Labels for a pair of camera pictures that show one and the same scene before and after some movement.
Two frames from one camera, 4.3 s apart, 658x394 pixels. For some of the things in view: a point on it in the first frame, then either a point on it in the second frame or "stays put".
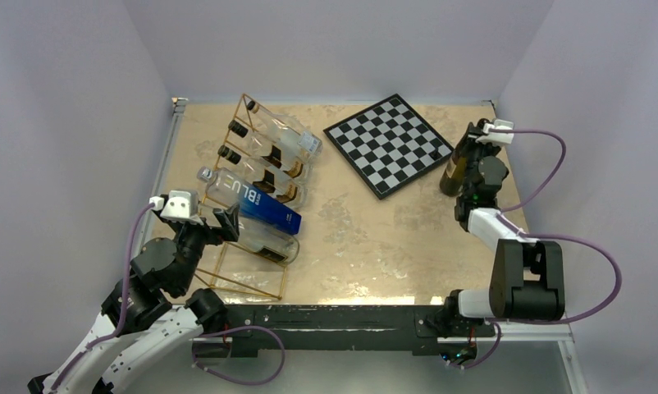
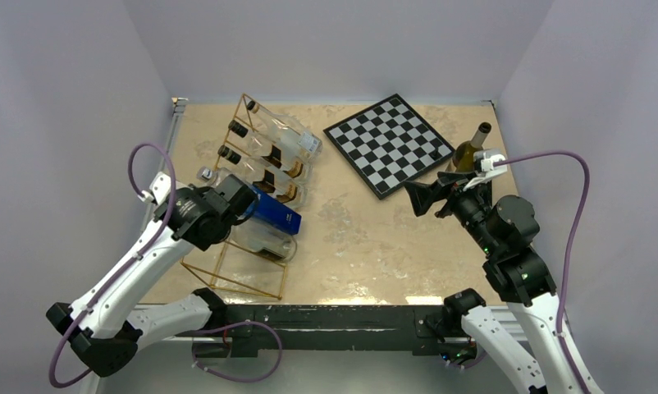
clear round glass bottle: [267, 241] stays put
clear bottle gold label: [267, 180] to [277, 162]
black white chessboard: [390, 144] stays put
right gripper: [472, 144] to [422, 195]
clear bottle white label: [299, 142] stays put
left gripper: [227, 230] to [203, 194]
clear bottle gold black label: [284, 158] stays put
